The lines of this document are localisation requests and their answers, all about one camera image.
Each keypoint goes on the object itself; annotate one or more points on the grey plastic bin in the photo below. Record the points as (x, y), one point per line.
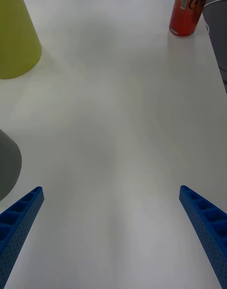
(8, 166)

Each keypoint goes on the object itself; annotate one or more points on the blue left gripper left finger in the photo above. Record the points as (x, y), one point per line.
(16, 225)

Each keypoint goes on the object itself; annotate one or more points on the red drink can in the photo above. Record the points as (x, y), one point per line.
(188, 12)

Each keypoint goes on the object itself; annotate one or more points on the yellow-green plastic bin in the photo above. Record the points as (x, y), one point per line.
(14, 33)

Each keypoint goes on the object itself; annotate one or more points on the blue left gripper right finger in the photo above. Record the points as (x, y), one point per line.
(208, 220)

